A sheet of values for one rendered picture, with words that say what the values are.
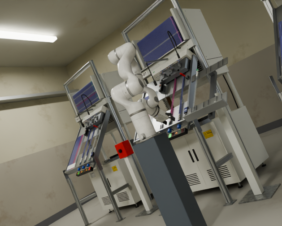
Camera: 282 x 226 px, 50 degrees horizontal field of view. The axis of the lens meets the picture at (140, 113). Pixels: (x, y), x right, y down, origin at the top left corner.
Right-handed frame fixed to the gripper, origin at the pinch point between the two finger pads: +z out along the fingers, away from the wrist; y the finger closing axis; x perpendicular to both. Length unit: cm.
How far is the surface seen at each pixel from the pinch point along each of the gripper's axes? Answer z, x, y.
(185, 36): -4, 85, 12
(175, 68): 4, 62, -7
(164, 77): 4, 59, -21
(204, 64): 20, 67, 14
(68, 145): 81, 139, -414
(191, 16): 2, 119, 10
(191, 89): 10.3, 33.2, 10.1
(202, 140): 23.5, -11.0, 13.7
